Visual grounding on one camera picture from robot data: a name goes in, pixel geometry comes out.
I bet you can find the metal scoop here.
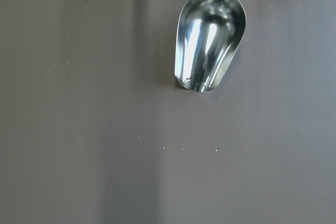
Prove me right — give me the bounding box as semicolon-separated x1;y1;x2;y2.
174;0;247;92

